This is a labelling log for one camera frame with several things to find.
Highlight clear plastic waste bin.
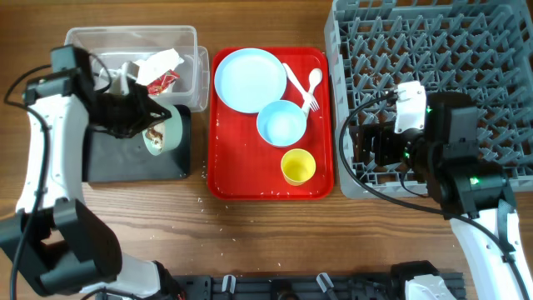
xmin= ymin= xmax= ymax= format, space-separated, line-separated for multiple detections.
xmin=64 ymin=25 xmax=210 ymax=113

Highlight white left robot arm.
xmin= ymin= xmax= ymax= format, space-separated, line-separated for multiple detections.
xmin=1 ymin=45 xmax=186 ymax=299

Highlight white napkin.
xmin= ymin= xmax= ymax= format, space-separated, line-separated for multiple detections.
xmin=126 ymin=48 xmax=184 ymax=93

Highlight light blue bowl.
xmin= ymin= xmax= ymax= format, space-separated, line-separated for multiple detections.
xmin=257 ymin=100 xmax=310 ymax=148

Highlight pink plastic fork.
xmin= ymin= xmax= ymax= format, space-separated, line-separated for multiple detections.
xmin=282 ymin=63 xmax=309 ymax=98

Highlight black food waste tray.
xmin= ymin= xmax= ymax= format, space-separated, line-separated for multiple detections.
xmin=82 ymin=105 xmax=192 ymax=183

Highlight light blue plate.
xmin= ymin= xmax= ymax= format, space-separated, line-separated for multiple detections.
xmin=214 ymin=48 xmax=286 ymax=113

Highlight red ketchup packet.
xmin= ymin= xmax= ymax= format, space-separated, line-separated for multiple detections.
xmin=147 ymin=70 xmax=180 ymax=96

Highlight grey dishwasher rack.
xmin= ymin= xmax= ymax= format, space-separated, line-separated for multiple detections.
xmin=324 ymin=0 xmax=532 ymax=192

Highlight white plastic spoon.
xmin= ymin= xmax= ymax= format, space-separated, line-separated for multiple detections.
xmin=302 ymin=68 xmax=322 ymax=118

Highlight green bowl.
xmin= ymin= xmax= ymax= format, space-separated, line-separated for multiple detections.
xmin=145 ymin=104 xmax=183 ymax=156

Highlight red serving tray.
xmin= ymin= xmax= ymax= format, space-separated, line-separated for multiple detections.
xmin=207 ymin=47 xmax=335 ymax=201

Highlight rice and food scraps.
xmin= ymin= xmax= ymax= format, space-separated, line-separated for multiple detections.
xmin=143 ymin=122 xmax=165 ymax=152

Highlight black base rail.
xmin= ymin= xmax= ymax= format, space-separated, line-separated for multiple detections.
xmin=166 ymin=272 xmax=466 ymax=300

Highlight yellow cup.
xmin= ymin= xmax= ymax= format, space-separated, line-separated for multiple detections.
xmin=281 ymin=148 xmax=316 ymax=186

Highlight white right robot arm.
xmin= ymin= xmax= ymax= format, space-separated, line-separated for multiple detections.
xmin=351 ymin=92 xmax=532 ymax=299

